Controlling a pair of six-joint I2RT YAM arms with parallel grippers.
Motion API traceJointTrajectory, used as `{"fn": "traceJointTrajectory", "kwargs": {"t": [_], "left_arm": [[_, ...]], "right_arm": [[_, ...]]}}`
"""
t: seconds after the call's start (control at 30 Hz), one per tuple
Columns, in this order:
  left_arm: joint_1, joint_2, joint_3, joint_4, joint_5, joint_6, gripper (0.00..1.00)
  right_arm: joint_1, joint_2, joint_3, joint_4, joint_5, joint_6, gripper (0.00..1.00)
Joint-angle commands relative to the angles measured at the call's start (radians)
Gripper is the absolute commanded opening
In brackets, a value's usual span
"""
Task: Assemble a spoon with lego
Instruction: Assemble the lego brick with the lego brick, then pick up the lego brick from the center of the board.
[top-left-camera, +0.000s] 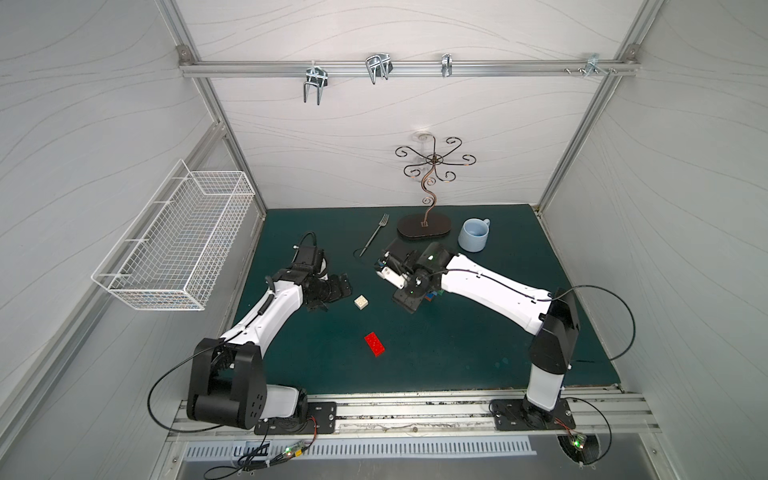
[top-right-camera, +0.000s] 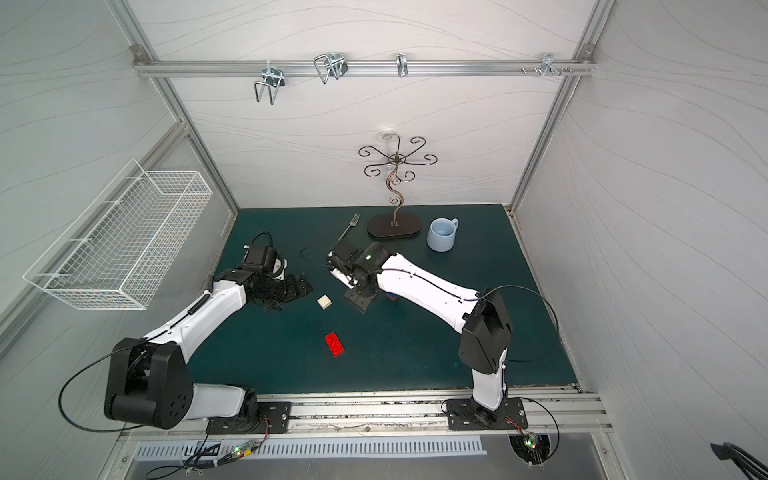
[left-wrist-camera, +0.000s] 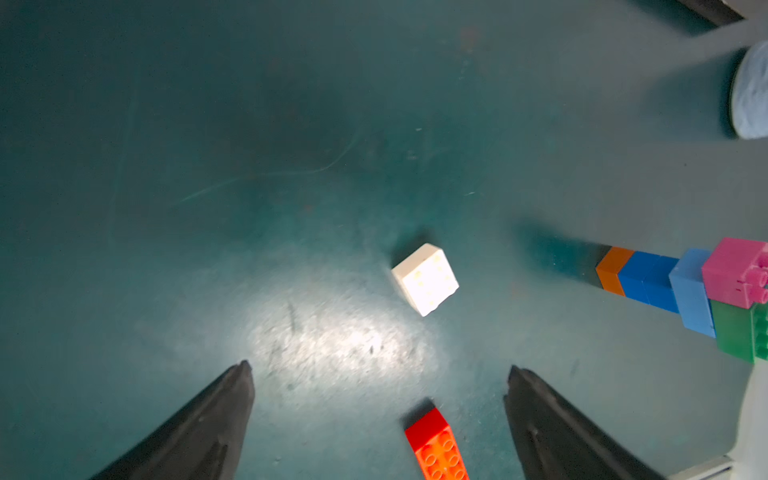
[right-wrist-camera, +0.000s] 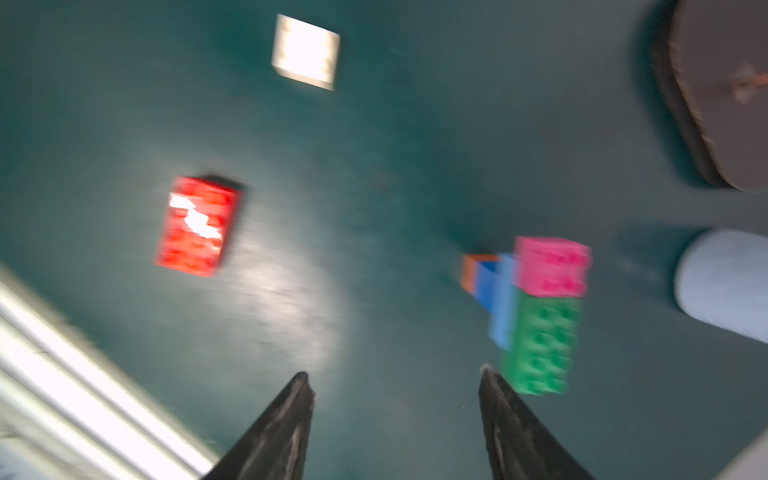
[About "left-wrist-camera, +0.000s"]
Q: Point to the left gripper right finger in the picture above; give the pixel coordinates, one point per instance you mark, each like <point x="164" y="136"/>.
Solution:
<point x="554" y="440"/>

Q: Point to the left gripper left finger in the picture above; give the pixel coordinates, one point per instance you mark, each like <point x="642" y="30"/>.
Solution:
<point x="202" y="440"/>

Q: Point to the red long lego brick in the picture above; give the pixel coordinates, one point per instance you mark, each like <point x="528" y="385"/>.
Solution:
<point x="434" y="446"/>

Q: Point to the blue square lego brick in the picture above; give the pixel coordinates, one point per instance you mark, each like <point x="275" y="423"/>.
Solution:
<point x="658" y="286"/>
<point x="633" y="274"/>

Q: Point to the orange square lego brick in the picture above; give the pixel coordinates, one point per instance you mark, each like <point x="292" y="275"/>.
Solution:
<point x="609" y="268"/>

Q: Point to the light blue long lego brick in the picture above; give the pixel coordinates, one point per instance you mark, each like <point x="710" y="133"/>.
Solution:
<point x="690" y="294"/>

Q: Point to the cream square lego brick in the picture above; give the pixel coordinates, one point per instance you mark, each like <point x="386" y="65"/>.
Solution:
<point x="425" y="278"/>

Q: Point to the green long lego brick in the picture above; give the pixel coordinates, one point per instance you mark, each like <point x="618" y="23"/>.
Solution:
<point x="740" y="332"/>

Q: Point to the pink square lego brick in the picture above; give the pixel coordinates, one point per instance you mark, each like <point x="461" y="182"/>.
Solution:
<point x="736" y="273"/>

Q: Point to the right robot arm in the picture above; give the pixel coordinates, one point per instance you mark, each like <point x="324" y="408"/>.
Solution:
<point x="749" y="454"/>

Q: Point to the green table mat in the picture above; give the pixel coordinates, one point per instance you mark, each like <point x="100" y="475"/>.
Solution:
<point x="189" y="184"/>

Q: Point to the light blue mug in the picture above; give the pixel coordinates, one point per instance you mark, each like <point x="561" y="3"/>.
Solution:
<point x="748" y="98"/>

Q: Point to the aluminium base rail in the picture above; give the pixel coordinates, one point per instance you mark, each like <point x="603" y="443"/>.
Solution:
<point x="719" y="468"/>

